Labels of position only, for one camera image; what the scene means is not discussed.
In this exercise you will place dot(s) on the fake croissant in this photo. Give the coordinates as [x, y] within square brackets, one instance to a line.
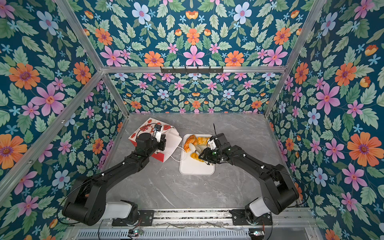
[192, 139]

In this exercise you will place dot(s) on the yellow fake bread loaf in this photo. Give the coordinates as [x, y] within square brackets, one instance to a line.
[203, 141]

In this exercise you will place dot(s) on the red white paper bag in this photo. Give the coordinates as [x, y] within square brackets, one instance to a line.
[173, 139]

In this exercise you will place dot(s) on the aluminium front mounting rail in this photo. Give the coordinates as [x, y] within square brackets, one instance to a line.
[212, 218]

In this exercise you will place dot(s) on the metal silicone-tipped tongs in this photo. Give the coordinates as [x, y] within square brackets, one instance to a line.
[196, 148]

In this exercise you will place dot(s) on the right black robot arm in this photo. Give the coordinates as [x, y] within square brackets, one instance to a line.
[278, 190]

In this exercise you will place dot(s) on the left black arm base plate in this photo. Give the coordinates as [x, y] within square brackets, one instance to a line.
[143, 218]

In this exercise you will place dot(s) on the black wall hook rail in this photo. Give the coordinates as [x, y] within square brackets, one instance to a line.
[191, 70]

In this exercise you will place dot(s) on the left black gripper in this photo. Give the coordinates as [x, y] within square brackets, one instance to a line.
[161, 142]

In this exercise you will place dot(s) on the orange fake bread roll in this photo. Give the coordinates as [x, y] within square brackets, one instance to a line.
[195, 156]

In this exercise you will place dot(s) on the white rectangular tray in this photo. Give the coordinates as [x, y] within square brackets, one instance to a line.
[189, 166]

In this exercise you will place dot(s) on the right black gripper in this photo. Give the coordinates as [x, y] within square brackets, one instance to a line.
[206, 157]

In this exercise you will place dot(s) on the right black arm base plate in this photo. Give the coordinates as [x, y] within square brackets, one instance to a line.
[239, 218]

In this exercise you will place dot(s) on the white perforated cable duct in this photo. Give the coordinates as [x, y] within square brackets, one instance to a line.
[164, 234]

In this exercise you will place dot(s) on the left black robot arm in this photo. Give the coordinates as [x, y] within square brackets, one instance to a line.
[87, 201]

